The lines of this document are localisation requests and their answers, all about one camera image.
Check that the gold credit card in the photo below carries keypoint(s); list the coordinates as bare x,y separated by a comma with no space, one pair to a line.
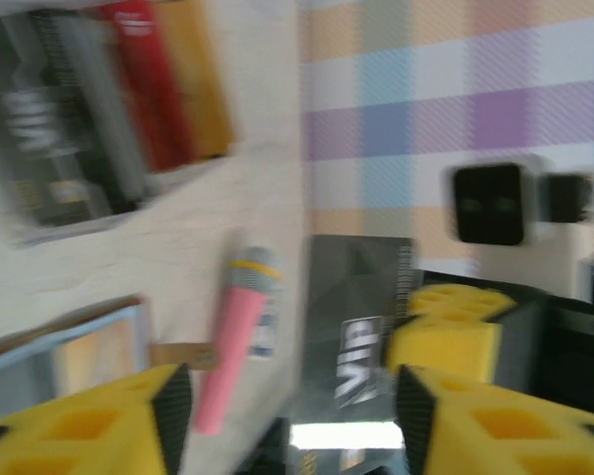
198,84

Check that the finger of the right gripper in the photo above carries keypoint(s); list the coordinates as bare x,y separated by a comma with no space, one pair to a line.
440,353
455,302

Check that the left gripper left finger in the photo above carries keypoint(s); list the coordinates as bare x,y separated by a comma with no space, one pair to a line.
79,430

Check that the brown leather card holder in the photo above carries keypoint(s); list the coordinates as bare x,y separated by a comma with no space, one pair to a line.
25,346

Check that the red credit card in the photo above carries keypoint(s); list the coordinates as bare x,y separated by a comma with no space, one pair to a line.
148,84

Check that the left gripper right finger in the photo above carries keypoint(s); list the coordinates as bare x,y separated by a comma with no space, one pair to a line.
505,430

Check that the clear acrylic card stand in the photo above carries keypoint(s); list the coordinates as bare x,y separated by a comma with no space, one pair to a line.
143,198

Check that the pink toy microphone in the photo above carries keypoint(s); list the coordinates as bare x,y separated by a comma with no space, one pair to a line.
232,336

